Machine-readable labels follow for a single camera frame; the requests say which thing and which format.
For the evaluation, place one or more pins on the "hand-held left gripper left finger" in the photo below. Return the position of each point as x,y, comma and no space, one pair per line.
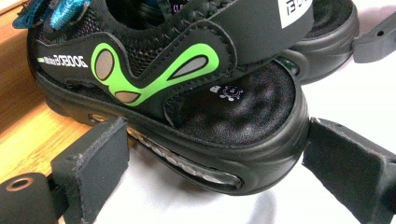
96,155

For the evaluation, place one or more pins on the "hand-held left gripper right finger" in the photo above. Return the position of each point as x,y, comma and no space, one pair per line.
351,168

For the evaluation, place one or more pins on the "black green sandal shoe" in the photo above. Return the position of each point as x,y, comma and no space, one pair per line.
336,46
218,124

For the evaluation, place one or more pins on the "three-tier wooden shelf rack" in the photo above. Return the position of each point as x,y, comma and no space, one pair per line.
28,137

